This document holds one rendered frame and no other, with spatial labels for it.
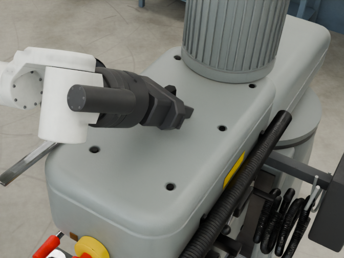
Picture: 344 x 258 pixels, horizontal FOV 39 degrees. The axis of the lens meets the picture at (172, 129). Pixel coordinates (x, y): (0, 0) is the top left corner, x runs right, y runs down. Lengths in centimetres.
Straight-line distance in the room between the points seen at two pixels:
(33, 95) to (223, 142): 32
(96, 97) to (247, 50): 40
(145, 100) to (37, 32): 420
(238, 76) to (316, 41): 55
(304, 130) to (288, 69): 22
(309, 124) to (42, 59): 96
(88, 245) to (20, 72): 29
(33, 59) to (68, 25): 431
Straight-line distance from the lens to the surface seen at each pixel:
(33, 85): 73
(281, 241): 124
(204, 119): 87
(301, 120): 146
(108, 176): 76
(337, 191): 108
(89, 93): 60
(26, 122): 381
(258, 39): 93
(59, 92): 64
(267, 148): 97
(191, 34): 95
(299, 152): 146
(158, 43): 470
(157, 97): 74
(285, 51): 136
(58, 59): 64
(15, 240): 308
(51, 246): 91
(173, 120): 76
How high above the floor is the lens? 245
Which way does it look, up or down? 41 degrees down
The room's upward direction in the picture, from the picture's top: 5 degrees clockwise
